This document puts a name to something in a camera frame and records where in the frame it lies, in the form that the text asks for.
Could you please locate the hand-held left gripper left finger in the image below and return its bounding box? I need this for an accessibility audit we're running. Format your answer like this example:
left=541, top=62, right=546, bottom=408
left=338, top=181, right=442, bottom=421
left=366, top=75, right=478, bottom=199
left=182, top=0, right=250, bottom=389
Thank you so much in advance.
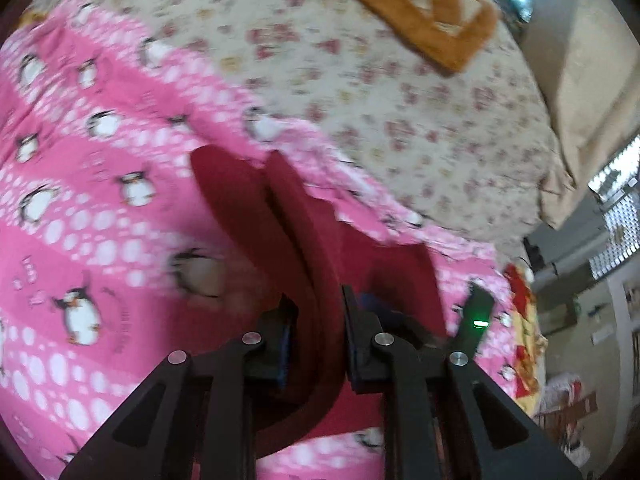
left=59, top=294, right=301, bottom=480

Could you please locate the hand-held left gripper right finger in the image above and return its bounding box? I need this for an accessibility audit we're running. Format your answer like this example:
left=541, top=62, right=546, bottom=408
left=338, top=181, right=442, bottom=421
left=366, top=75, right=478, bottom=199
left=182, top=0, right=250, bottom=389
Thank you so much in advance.
left=341, top=284, right=583, bottom=480

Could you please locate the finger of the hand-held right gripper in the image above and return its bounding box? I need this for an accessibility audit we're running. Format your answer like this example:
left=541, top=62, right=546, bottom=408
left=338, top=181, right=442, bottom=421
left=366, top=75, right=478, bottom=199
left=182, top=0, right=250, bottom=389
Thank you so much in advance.
left=361, top=292, right=401, bottom=326

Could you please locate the maroon sweater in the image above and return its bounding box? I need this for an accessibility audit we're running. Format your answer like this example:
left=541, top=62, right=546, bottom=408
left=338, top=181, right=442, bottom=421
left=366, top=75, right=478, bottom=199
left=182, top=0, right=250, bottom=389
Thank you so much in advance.
left=190, top=144, right=448, bottom=461

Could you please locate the red yellow cloth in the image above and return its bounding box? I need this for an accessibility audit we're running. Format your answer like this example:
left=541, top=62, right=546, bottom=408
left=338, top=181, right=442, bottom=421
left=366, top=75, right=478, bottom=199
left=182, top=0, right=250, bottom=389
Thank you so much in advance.
left=502, top=262, right=551, bottom=401

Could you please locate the white red cloth pile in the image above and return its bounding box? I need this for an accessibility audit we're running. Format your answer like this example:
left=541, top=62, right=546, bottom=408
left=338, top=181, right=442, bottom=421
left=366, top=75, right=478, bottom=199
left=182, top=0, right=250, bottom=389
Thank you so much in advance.
left=535, top=370, right=601, bottom=461

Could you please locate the window grille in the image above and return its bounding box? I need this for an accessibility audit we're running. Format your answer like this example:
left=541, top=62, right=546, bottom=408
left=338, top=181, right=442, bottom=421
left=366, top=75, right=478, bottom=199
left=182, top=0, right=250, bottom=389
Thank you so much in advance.
left=587, top=137, right=640, bottom=281

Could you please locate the floral bedsheet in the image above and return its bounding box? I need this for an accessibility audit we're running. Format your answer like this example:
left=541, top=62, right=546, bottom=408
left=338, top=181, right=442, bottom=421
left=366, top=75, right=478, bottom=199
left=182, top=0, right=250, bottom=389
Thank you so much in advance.
left=30, top=0, right=566, bottom=251

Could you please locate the pink penguin print blanket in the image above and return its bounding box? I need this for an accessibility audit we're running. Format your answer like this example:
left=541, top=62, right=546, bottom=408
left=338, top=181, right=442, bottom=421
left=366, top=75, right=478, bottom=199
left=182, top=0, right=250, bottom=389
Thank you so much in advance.
left=0, top=2, right=538, bottom=480

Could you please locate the beige curtain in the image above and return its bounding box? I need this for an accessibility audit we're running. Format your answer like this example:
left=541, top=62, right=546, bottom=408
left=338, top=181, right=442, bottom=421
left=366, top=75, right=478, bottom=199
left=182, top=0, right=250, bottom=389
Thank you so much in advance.
left=520, top=0, right=640, bottom=231

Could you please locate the orange brown blanket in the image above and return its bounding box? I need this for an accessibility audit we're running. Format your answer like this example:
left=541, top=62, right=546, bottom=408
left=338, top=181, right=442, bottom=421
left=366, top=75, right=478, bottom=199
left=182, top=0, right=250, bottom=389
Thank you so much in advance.
left=290, top=0, right=501, bottom=76

